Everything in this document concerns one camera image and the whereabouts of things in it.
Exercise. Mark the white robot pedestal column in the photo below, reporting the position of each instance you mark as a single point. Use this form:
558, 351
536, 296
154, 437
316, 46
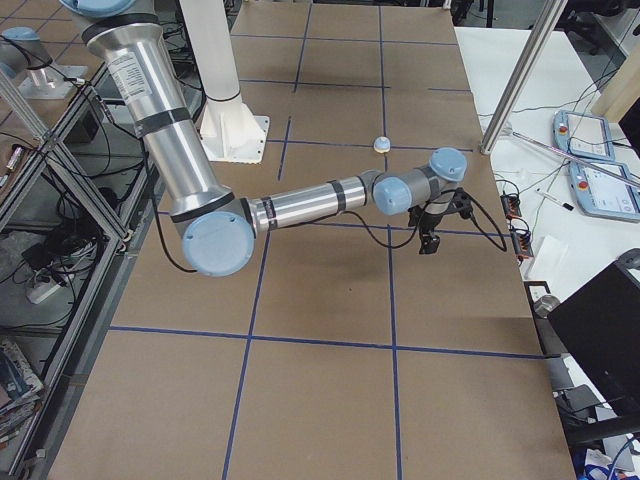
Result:
229, 130

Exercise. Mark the aluminium frame post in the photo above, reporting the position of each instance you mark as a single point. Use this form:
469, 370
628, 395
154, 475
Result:
533, 48

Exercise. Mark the stack of magazines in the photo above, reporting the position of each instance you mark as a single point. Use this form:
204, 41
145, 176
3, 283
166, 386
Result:
20, 388

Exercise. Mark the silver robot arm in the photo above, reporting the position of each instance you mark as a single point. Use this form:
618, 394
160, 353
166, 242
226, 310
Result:
218, 230

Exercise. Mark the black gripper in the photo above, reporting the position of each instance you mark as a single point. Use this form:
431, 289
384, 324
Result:
430, 225

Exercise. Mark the white blue service bell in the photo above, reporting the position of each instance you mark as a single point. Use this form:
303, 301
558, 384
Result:
382, 144

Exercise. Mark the teach pendant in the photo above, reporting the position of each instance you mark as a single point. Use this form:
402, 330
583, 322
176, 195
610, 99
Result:
583, 135
600, 194

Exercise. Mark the aluminium extrusion frame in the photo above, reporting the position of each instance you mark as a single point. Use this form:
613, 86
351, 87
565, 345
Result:
76, 211

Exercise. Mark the black marker pen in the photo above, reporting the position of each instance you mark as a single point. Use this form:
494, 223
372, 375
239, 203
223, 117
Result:
547, 196

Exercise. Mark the upper teach pendant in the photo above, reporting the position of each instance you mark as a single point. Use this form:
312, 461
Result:
583, 135

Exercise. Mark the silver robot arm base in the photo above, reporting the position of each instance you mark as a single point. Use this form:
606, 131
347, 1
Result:
24, 57

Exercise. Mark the orange black electronics board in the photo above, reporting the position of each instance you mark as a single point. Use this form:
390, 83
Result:
519, 230

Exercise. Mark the lower teach pendant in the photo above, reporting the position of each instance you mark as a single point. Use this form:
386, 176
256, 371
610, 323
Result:
600, 194

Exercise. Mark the white power strip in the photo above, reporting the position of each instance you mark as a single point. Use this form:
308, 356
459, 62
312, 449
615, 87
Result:
41, 291

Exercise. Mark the silver metal cylinder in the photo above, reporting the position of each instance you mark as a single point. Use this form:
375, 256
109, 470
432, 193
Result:
544, 305

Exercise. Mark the white paper sheet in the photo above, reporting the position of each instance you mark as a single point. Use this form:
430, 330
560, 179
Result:
548, 258

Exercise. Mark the black computer monitor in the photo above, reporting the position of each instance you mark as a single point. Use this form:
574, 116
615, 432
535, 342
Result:
599, 326

